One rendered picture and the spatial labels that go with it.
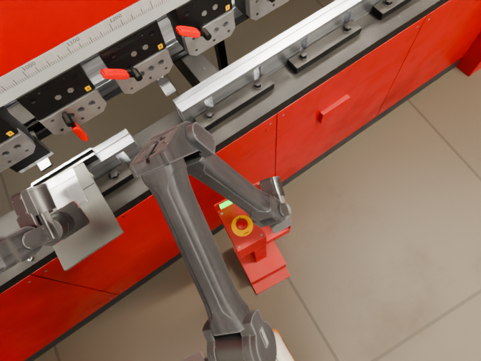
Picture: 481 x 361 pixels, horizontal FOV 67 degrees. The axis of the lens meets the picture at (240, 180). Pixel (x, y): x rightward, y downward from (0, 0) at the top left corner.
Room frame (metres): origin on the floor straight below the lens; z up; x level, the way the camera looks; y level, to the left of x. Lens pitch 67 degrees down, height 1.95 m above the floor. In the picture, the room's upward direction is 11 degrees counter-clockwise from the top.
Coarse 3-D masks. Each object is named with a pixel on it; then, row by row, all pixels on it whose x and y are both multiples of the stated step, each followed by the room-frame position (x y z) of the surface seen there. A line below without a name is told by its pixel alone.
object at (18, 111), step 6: (12, 108) 0.77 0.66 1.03; (18, 108) 0.77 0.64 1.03; (24, 108) 0.76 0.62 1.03; (12, 114) 0.75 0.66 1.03; (18, 114) 0.75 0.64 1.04; (24, 114) 0.74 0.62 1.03; (30, 114) 0.74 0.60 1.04; (24, 120) 0.72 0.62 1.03; (30, 120) 0.72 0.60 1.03; (36, 120) 0.72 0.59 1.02; (30, 126) 0.70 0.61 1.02; (36, 126) 0.71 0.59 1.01; (42, 126) 0.71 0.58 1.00; (30, 132) 0.69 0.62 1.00; (36, 132) 0.70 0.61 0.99; (42, 162) 0.58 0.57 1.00; (48, 162) 0.57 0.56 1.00; (42, 168) 0.56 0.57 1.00
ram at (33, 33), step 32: (0, 0) 0.58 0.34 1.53; (32, 0) 0.60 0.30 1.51; (64, 0) 0.62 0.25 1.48; (96, 0) 0.64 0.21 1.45; (128, 0) 0.67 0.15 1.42; (0, 32) 0.57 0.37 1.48; (32, 32) 0.58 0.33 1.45; (64, 32) 0.61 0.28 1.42; (128, 32) 0.65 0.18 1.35; (0, 64) 0.55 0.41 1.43; (64, 64) 0.59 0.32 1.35; (0, 96) 0.53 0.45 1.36
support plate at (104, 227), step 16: (80, 176) 0.51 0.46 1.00; (96, 192) 0.45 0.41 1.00; (96, 208) 0.40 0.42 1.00; (96, 224) 0.35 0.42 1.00; (112, 224) 0.34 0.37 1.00; (64, 240) 0.32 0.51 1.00; (80, 240) 0.31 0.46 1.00; (96, 240) 0.31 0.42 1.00; (64, 256) 0.28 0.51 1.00; (80, 256) 0.27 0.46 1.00
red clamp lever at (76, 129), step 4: (64, 112) 0.55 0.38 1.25; (64, 116) 0.54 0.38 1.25; (68, 116) 0.54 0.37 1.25; (64, 120) 0.53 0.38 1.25; (68, 120) 0.52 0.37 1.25; (72, 120) 0.53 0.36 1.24; (68, 124) 0.52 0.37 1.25; (72, 124) 0.52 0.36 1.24; (76, 124) 0.54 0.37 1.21; (72, 128) 0.53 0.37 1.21; (76, 128) 0.52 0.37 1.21; (80, 128) 0.53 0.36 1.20; (76, 132) 0.52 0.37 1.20; (80, 132) 0.52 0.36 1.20; (84, 132) 0.54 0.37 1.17; (80, 136) 0.52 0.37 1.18; (84, 136) 0.52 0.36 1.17; (84, 140) 0.52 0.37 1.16
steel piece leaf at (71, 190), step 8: (64, 184) 0.49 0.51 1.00; (72, 184) 0.49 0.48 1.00; (56, 192) 0.47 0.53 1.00; (64, 192) 0.47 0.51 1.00; (72, 192) 0.46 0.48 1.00; (80, 192) 0.46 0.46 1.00; (56, 200) 0.45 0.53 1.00; (64, 200) 0.44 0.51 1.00; (72, 200) 0.44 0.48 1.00; (80, 200) 0.43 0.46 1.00
